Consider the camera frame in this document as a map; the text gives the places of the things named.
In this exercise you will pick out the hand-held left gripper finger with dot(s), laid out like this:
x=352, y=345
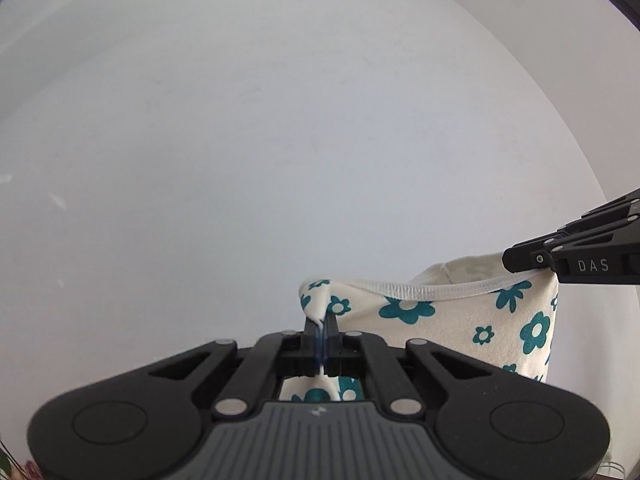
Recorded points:
x=326, y=347
x=316, y=347

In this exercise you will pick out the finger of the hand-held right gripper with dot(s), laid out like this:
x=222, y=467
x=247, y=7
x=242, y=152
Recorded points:
x=530, y=257

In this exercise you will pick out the cream dress with teal flowers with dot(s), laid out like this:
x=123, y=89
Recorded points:
x=450, y=330

